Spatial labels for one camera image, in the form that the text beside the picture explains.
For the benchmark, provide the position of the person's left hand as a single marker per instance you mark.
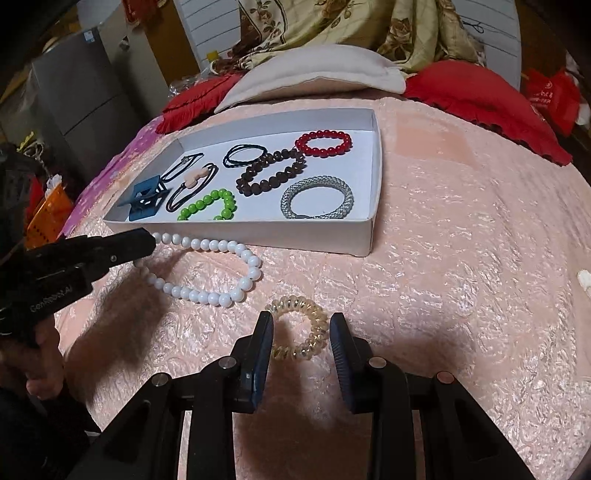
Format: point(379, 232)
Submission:
point(46, 364)

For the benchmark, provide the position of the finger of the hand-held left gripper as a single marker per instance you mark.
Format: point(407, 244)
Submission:
point(115, 244)

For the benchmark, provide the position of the orange plastic basket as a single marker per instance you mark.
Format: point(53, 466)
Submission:
point(46, 217)

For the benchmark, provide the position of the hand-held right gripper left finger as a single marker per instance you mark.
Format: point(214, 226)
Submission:
point(258, 355)

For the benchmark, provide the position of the red shopping bag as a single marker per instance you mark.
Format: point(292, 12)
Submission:
point(549, 97)

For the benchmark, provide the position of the pink plush blanket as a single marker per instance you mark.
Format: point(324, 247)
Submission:
point(461, 277)

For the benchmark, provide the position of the floral checked quilt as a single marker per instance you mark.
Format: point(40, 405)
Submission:
point(323, 23)

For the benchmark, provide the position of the purple floral blanket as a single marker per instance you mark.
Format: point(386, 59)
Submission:
point(106, 180)

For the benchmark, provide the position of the red ruffled round cushion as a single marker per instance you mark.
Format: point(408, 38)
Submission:
point(194, 101)

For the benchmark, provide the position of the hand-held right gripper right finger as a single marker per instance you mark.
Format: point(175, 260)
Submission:
point(344, 357)

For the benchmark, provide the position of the clear plastic bag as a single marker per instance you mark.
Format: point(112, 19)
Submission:
point(184, 86)

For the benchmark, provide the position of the blue hair claw clip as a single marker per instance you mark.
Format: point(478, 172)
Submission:
point(143, 210)

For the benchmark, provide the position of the grey refrigerator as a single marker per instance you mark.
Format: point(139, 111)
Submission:
point(78, 92)

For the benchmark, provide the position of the white paper scrap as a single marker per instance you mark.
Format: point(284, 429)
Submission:
point(585, 280)

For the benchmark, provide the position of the white cardboard box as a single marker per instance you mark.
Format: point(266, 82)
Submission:
point(258, 218)

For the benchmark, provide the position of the white pillow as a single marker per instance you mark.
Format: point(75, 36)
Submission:
point(300, 74)

